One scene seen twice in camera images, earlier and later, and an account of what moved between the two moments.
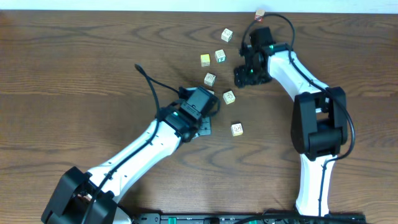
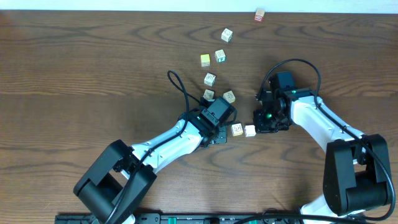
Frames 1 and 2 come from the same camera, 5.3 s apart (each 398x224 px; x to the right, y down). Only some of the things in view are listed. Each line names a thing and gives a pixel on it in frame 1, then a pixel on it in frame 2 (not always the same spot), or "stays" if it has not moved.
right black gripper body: x=250 y=75 to x=270 y=121
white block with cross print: x=209 y=79 stays
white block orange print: x=237 y=129 stays
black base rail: x=235 y=218 stays
